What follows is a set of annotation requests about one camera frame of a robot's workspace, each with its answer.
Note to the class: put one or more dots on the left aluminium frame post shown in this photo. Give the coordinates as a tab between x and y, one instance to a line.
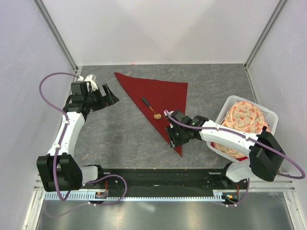
56	34

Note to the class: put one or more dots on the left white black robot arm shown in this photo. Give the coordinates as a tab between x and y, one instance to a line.
58	169

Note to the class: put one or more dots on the grey slotted cable duct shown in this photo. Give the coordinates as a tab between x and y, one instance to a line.
95	196

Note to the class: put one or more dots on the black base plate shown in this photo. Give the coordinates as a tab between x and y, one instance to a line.
165	181

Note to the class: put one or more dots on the aluminium frame post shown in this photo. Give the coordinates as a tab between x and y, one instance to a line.
265	32
56	34

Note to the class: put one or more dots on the teal handled gold spoon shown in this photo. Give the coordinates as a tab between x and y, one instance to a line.
157	116

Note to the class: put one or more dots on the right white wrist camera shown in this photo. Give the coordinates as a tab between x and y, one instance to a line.
168	113

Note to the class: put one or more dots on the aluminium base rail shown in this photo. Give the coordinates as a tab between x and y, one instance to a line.
31	220

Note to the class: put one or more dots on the white plastic laundry basket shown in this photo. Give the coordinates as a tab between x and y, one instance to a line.
271	117

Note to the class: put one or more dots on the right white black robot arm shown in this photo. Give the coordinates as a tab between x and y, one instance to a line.
263	152

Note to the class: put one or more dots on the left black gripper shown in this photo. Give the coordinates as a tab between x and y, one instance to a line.
109	98

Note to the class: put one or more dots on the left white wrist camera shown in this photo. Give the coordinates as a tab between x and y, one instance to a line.
90	82

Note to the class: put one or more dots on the right aluminium frame post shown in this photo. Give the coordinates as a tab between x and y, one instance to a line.
265	32

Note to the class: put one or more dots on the red cloth in basket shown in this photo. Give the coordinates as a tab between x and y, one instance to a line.
242	159

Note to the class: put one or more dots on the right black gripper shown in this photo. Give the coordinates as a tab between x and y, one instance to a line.
173	141

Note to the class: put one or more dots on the dark red cloth napkin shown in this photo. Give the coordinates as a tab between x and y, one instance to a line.
161	95

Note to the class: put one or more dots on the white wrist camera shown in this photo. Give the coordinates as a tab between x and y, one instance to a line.
168	113
90	82

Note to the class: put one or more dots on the floral peach cloth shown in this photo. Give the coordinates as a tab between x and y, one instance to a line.
246	117

